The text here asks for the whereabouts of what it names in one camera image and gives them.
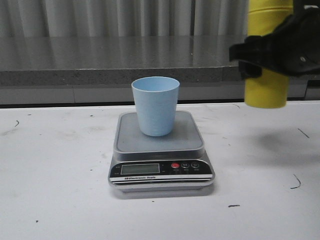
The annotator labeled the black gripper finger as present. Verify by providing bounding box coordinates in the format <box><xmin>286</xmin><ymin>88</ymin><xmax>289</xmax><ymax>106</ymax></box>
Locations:
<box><xmin>228</xmin><ymin>35</ymin><xmax>270</xmax><ymax>80</ymax></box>

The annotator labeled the yellow squeeze bottle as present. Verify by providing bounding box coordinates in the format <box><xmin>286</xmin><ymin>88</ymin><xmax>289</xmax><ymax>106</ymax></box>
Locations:
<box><xmin>244</xmin><ymin>0</ymin><xmax>293</xmax><ymax>109</ymax></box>

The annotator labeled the silver electronic kitchen scale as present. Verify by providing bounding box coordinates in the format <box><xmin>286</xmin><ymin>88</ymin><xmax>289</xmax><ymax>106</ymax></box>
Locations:
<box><xmin>108</xmin><ymin>111</ymin><xmax>216</xmax><ymax>192</ymax></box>

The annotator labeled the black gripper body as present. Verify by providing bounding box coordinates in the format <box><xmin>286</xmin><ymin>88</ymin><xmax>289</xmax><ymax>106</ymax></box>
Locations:
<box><xmin>265</xmin><ymin>4</ymin><xmax>320</xmax><ymax>76</ymax></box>

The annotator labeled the light blue plastic cup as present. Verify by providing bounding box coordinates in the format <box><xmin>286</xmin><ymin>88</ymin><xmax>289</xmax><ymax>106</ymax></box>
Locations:
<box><xmin>131</xmin><ymin>76</ymin><xmax>180</xmax><ymax>137</ymax></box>

